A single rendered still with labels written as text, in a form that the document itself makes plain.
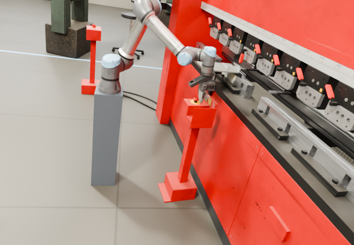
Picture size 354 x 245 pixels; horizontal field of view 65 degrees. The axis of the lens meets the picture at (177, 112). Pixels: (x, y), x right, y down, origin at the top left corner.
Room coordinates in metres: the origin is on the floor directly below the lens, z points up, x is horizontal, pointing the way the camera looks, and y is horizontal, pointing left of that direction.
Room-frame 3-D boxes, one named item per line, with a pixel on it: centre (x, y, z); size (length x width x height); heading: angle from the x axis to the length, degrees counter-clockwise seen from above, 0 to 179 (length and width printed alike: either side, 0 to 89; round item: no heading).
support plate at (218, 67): (1.96, -0.22, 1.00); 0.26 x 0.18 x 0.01; 110
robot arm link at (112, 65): (1.72, 0.47, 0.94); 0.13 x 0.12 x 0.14; 163
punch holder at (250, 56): (1.85, -0.42, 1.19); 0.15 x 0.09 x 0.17; 20
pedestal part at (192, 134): (1.72, -0.14, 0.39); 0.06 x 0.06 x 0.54; 23
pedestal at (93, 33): (3.22, 1.12, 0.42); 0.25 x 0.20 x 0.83; 110
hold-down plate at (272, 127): (1.42, -0.52, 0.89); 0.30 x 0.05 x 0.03; 20
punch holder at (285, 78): (1.47, -0.56, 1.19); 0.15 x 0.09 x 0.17; 20
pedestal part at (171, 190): (1.71, -0.11, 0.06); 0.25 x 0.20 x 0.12; 113
